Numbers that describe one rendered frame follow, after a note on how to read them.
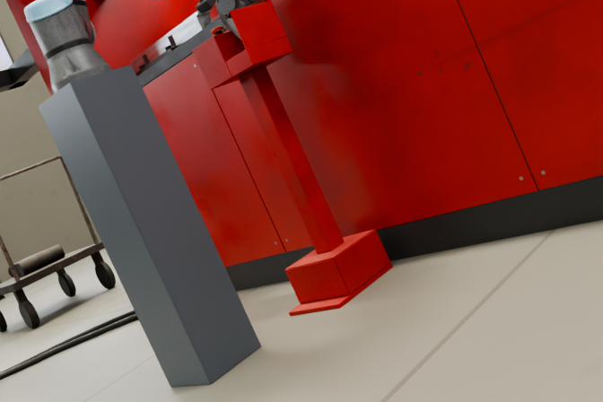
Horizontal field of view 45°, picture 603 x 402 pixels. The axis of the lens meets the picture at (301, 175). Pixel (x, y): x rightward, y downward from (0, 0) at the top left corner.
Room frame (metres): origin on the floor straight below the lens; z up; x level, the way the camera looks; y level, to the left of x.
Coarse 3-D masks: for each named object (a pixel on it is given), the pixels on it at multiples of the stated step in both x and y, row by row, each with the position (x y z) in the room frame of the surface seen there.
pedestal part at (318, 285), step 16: (352, 240) 1.99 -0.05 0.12; (368, 240) 1.98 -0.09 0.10; (320, 256) 1.97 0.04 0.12; (336, 256) 1.89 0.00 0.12; (352, 256) 1.92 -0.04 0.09; (368, 256) 1.96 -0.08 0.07; (384, 256) 2.00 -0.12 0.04; (288, 272) 2.01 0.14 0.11; (304, 272) 1.96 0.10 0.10; (320, 272) 1.92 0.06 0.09; (336, 272) 1.88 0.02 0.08; (352, 272) 1.90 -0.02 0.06; (368, 272) 1.94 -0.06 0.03; (384, 272) 1.98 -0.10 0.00; (304, 288) 1.98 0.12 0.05; (320, 288) 1.94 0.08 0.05; (336, 288) 1.90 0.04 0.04; (352, 288) 1.89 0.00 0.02; (304, 304) 1.99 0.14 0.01; (320, 304) 1.91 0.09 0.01; (336, 304) 1.84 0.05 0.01
